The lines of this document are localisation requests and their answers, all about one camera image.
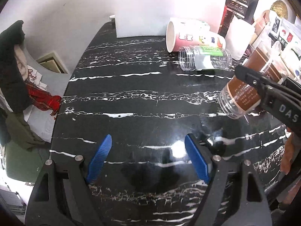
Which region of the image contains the black coffee bag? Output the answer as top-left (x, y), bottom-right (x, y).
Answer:
top-left (218, 0), bottom-right (259, 37)

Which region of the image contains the pink cartoon paper cup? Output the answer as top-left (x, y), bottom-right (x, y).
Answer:
top-left (165, 20), bottom-right (226, 53)

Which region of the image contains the clear jar green label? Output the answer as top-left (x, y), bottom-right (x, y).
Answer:
top-left (179, 45), bottom-right (233, 71)

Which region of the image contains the black jacket on chair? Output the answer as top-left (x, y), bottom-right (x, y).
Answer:
top-left (1, 20), bottom-right (32, 113)

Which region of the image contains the grey sofa chair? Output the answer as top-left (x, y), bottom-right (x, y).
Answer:
top-left (4, 45), bottom-right (70, 183)

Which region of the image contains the white tissue roll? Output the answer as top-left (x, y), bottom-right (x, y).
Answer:
top-left (226, 17), bottom-right (255, 60)

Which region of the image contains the clear cup brown label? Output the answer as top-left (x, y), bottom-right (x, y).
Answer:
top-left (218, 40), bottom-right (289, 119)

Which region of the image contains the white foam board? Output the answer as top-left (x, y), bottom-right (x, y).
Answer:
top-left (114, 0), bottom-right (226, 38)

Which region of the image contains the person's right hand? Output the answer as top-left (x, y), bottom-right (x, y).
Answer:
top-left (280, 128), bottom-right (300, 175)

